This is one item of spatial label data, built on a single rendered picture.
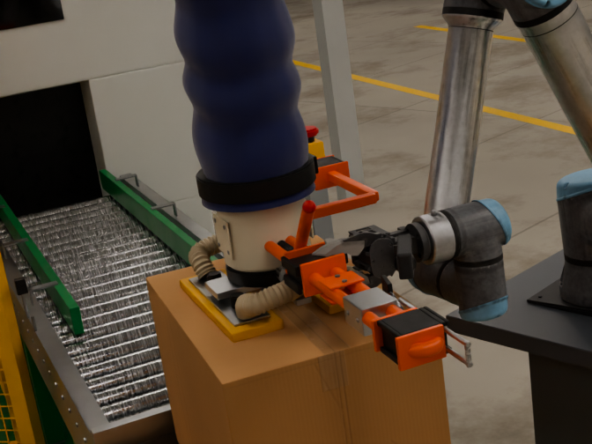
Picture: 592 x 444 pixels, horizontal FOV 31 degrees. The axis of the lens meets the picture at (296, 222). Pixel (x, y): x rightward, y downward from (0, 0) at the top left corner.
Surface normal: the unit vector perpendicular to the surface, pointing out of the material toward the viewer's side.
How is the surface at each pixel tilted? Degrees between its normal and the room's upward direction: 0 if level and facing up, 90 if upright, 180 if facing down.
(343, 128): 90
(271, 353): 0
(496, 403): 0
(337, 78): 90
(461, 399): 0
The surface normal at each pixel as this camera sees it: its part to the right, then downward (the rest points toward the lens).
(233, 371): -0.14, -0.94
